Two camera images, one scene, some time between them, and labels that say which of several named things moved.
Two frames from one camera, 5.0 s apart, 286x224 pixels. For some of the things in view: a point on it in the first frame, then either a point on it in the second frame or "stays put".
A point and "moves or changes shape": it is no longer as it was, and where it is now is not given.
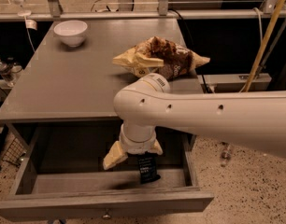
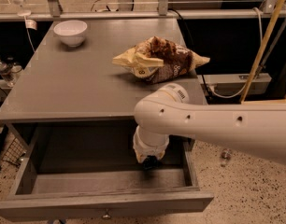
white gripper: x=138 y=147 to x=148 y=148
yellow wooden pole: x=266 y=38 stays put
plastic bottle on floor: x=225 y=153 stays put
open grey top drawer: x=61 y=175 stays put
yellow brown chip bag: x=159 y=55 stays put
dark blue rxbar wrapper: x=148 y=167 moves or changes shape
